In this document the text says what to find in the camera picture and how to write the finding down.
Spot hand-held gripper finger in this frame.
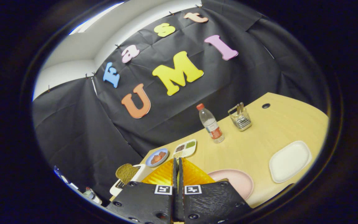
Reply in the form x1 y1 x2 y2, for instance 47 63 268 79
178 158 253 224
106 158 179 224

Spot brown bread slice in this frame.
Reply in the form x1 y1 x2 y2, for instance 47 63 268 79
116 164 140 184

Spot red food slices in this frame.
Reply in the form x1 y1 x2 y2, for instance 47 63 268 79
150 152 166 165

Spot small blue plate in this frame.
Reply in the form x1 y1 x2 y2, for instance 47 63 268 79
145 148 169 168

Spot white divided seasoning dish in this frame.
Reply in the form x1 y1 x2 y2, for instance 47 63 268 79
172 139 197 159

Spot white toaster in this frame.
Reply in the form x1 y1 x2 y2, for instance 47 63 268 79
109 164 154 197

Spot pink round plate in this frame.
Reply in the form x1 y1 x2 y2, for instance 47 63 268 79
208 169 254 201

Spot clear plastic water bottle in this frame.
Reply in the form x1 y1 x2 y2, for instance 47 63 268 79
196 103 225 144

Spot small bottle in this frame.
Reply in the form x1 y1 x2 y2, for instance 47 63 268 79
84 187 102 204

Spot black backdrop cloth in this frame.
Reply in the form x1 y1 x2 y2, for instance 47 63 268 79
31 0 328 199

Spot white square plate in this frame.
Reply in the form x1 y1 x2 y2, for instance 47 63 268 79
269 141 312 183

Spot ceiling light panel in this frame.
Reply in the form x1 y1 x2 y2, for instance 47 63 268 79
69 2 125 35

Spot metal wire cutlery holder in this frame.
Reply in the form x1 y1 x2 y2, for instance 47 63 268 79
228 106 253 132

